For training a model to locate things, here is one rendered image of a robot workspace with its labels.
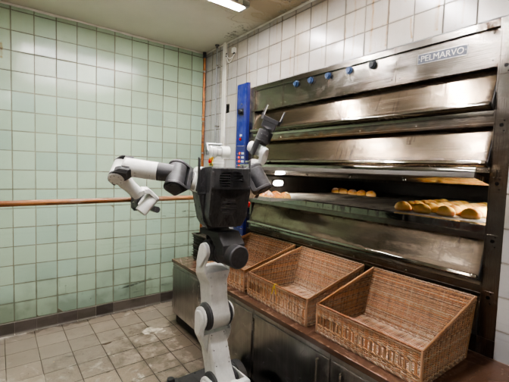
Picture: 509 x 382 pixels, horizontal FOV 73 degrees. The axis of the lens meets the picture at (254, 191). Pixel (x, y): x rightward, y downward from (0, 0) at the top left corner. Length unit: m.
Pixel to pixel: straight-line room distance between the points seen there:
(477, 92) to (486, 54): 0.18
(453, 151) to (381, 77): 0.62
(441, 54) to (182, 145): 2.49
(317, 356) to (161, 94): 2.74
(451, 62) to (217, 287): 1.63
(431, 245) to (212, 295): 1.16
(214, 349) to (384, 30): 1.99
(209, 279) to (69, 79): 2.23
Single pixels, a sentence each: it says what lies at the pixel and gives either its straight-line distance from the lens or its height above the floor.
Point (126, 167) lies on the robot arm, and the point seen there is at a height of 1.39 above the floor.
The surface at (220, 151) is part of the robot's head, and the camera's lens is 1.79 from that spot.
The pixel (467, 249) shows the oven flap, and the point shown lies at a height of 1.05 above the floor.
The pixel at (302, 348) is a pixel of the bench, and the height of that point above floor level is 0.49.
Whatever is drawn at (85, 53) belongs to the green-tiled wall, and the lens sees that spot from 3.49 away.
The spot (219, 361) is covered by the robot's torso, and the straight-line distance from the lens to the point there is 1.98.
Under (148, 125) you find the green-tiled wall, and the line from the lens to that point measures 3.53.
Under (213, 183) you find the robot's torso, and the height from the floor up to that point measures 1.33.
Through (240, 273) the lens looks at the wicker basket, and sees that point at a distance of 2.35.
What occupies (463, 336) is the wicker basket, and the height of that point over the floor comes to 0.69.
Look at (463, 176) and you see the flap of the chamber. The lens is 1.76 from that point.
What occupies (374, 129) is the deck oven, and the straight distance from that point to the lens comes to 2.17.
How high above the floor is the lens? 1.40
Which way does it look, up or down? 4 degrees down
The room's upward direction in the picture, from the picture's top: 2 degrees clockwise
